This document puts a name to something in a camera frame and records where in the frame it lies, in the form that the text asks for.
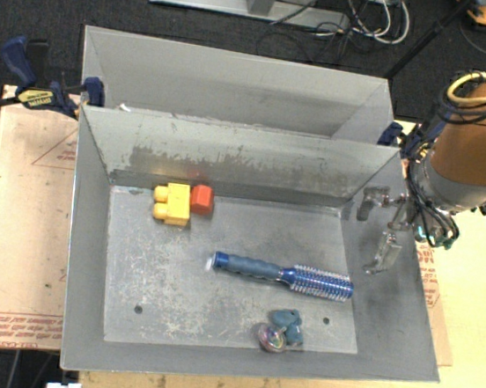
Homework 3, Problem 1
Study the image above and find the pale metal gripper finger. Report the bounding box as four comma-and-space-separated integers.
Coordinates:
362, 229, 405, 279
356, 184, 391, 226

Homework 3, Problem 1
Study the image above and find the teal toy figure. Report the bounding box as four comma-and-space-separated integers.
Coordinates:
265, 305, 309, 348

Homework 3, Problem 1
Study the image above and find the yellow toy building block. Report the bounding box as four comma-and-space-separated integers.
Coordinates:
149, 179, 196, 229

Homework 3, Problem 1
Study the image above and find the blue round hairbrush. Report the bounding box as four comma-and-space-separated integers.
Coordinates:
208, 250, 357, 305

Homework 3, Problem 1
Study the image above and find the brown cardboard board, red print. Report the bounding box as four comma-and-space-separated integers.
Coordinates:
0, 83, 482, 388

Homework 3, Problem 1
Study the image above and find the red toy building block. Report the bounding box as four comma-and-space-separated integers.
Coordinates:
187, 182, 217, 218

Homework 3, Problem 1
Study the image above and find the grey metal bin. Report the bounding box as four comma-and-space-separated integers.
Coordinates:
40, 25, 482, 388

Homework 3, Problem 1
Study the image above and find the iridescent metal spinning top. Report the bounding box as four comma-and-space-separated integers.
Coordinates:
254, 321, 290, 355

